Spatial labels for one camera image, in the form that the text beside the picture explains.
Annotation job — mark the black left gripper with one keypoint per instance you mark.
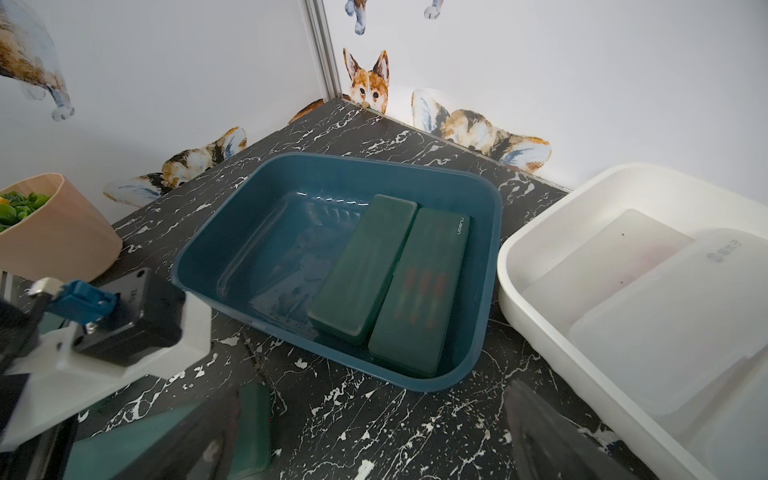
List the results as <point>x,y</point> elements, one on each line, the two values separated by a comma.
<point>42,457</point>

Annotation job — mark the dark green pencil case front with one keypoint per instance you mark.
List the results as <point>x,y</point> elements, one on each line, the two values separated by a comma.
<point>106,456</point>

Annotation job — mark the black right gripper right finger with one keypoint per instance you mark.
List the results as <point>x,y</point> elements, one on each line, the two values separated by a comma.
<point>547,446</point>

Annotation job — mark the dark green pencil case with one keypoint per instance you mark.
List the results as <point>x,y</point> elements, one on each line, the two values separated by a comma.
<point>411,328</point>
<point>106,456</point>
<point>348,303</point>

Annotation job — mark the white plastic storage box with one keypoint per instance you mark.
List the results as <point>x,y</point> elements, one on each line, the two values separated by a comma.
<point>686,204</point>

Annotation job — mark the bowl with green salad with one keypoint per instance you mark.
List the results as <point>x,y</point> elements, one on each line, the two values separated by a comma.
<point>50,229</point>

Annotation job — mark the clear pencil case with pens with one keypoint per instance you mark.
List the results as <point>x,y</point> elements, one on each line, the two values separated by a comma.
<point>620,253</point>

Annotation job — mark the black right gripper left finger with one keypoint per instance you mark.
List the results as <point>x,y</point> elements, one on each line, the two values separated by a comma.
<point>200,446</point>

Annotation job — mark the teal plastic storage box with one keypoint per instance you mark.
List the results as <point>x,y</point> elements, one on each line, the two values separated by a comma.
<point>262,257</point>

